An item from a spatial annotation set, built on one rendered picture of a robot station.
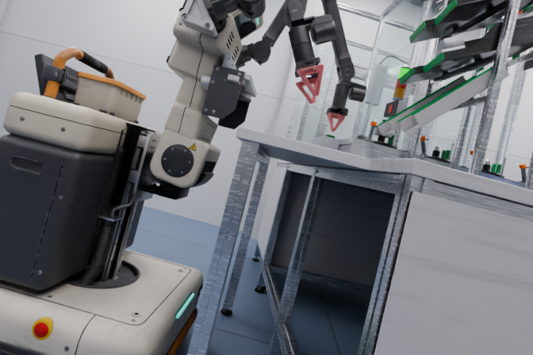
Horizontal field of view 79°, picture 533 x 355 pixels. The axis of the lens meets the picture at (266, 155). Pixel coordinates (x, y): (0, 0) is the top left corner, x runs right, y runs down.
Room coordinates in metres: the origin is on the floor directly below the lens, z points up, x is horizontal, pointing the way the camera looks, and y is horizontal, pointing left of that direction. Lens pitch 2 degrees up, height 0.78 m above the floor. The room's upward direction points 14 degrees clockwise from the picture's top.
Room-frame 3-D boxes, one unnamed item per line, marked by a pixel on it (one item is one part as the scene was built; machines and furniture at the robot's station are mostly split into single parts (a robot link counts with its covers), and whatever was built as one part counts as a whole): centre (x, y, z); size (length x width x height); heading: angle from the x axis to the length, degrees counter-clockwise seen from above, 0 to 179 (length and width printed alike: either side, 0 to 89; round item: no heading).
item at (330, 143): (1.44, -0.24, 0.93); 0.21 x 0.07 x 0.06; 5
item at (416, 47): (1.58, -0.59, 1.46); 0.03 x 0.03 x 1.00; 5
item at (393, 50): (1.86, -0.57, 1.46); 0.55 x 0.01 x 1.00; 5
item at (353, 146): (1.63, -0.28, 0.91); 0.89 x 0.06 x 0.11; 5
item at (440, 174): (1.42, -0.90, 0.85); 1.50 x 1.41 x 0.03; 5
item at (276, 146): (1.25, -0.29, 0.84); 0.90 x 0.70 x 0.03; 177
